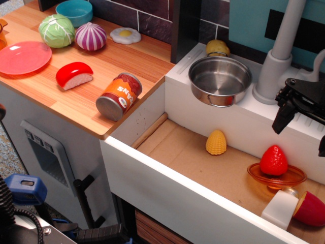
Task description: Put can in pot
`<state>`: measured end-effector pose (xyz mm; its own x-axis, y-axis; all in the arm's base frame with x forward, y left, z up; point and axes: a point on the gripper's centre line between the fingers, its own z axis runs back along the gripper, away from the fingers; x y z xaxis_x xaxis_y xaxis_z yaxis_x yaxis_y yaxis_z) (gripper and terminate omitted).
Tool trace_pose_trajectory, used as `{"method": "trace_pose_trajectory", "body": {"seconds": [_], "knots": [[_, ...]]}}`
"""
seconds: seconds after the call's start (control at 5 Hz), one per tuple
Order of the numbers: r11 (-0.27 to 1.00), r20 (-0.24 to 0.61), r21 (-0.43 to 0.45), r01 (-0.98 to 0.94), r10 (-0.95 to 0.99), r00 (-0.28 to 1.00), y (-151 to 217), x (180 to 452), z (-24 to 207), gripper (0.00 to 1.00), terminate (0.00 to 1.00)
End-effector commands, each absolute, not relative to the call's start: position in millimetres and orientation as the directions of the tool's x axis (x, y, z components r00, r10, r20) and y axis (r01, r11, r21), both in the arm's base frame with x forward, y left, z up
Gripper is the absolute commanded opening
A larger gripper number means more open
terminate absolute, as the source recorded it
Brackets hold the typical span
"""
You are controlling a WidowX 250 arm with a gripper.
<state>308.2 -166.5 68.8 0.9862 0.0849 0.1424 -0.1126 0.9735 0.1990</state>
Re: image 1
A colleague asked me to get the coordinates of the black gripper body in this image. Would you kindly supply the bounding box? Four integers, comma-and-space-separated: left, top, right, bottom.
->
275, 78, 324, 124

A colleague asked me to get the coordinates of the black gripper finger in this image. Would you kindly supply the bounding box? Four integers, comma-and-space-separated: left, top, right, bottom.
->
272, 100, 297, 134
318, 136, 325, 157

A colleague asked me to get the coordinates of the orange beans toy can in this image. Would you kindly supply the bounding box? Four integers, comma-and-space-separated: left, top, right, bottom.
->
96, 73, 142, 121

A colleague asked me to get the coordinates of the stainless steel pot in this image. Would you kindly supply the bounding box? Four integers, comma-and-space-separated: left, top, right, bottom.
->
188, 56, 252, 108

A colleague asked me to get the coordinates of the orange transparent dish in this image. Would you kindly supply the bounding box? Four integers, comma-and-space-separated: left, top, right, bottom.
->
247, 163, 307, 189

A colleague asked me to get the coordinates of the grey toy faucet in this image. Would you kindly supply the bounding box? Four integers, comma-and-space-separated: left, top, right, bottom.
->
252, 1, 324, 105

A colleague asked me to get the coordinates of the red toy strawberry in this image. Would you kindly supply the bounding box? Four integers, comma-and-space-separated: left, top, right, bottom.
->
259, 145, 288, 176

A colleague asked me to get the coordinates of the red toy half apple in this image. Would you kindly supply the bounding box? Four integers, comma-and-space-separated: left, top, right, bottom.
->
292, 191, 324, 227

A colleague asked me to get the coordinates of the white salt shaker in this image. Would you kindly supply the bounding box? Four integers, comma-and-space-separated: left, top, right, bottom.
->
261, 188, 299, 230

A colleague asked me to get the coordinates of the yellow toy corn piece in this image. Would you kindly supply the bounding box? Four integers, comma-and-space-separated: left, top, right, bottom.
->
205, 130, 227, 156

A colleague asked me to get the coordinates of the yellow toy potato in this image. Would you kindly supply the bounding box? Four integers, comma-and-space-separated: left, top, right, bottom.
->
206, 40, 231, 57

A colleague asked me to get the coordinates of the wooden dowel strip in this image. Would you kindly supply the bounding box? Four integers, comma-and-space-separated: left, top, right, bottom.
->
131, 112, 168, 149

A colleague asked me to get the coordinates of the toy fried egg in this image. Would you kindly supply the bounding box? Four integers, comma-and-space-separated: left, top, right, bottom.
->
110, 27, 142, 45

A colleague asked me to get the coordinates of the wooden drawer front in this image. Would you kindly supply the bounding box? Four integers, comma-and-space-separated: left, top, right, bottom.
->
135, 209, 191, 244

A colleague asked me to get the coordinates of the purple striped toy onion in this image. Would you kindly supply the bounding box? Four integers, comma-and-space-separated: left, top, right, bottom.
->
75, 22, 107, 51

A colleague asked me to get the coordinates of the red toy sushi piece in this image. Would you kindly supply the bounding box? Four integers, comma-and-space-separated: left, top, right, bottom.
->
55, 62, 93, 90

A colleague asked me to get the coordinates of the teal plastic bowl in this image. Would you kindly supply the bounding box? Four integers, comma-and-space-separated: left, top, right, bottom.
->
55, 0, 93, 27

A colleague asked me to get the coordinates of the grey toy oven panel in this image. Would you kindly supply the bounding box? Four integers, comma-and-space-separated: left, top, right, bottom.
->
20, 120, 76, 197

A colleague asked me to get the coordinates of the green toy cabbage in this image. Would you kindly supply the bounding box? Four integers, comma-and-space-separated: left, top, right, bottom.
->
39, 14, 75, 48

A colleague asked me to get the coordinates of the blue clamp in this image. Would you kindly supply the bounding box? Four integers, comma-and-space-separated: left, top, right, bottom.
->
5, 173, 48, 206

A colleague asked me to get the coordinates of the pink plastic plate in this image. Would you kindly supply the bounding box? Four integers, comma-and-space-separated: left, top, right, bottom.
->
1, 41, 52, 75

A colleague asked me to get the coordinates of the orange transparent cup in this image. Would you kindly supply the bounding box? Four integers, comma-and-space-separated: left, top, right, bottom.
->
0, 19, 8, 50

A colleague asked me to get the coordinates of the black oven door handle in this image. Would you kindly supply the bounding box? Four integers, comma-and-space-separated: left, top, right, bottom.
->
73, 175, 106, 229

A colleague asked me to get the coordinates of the aluminium frame mount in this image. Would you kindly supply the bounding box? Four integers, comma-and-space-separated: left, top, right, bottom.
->
14, 215, 75, 244

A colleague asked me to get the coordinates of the black cable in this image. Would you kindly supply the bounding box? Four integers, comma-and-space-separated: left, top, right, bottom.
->
0, 175, 44, 244

